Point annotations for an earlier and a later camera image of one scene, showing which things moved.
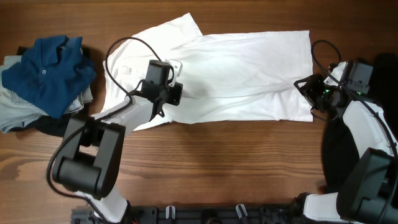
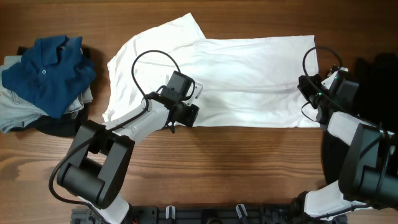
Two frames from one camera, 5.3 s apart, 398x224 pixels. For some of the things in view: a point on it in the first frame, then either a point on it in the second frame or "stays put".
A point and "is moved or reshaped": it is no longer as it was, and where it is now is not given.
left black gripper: x=175 y=98 -> x=189 y=118
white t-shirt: x=226 y=76 is moved or reshaped
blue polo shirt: x=51 y=74 stays put
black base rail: x=200 y=214 stays put
